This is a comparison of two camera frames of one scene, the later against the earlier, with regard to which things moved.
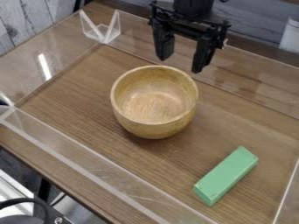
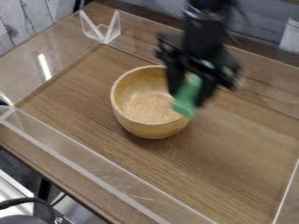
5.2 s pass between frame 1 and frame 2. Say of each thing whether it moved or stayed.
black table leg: stayed
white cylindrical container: stayed
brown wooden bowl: stayed
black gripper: moved
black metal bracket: stayed
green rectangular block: moved
